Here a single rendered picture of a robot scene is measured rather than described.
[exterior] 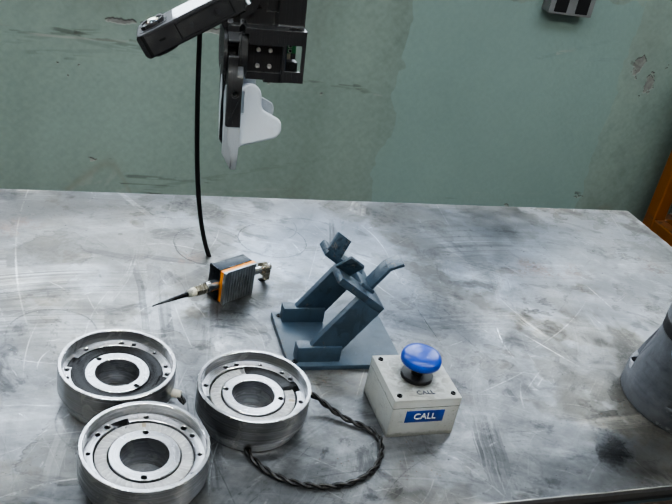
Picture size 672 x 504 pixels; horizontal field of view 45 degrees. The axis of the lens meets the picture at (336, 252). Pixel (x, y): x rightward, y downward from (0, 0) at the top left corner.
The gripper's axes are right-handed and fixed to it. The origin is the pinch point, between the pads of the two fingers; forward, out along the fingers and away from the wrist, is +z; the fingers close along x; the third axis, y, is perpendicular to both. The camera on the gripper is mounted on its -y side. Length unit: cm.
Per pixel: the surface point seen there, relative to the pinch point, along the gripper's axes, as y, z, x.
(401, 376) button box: 16.3, 14.9, -21.4
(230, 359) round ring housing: 0.0, 15.0, -17.9
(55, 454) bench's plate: -15.2, 18.1, -27.0
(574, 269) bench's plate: 52, 19, 10
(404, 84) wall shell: 66, 29, 146
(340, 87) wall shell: 46, 31, 144
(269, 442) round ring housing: 2.8, 17.3, -27.4
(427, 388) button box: 18.5, 15.1, -23.2
